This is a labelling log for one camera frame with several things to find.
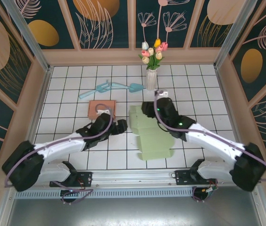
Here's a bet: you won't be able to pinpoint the green paper box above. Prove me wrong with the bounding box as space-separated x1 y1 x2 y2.
128 105 175 162

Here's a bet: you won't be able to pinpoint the white ribbed vase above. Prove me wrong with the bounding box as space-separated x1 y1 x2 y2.
146 69 158 91

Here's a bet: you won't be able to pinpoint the light blue garden fork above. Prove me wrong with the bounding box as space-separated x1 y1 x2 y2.
78 79 112 100

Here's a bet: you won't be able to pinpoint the light blue garden trowel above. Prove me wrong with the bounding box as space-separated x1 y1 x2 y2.
111 81 144 94

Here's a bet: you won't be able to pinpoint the artificial tulip bouquet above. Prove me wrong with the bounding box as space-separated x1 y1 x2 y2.
138 38 169 71

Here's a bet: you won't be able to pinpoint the grey metal sheet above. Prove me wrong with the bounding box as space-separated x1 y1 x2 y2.
5 197 262 226

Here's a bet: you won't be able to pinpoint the purple cable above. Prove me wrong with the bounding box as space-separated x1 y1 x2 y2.
4 103 113 205
154 90 266 203

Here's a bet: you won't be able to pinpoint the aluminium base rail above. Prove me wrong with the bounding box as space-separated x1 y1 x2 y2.
4 166 262 189

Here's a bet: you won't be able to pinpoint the grey slotted cable duct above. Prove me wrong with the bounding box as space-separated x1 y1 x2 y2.
15 188 195 199

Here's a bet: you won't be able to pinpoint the aluminium frame post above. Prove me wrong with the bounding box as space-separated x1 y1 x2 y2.
213 0 258 69
0 0 53 73

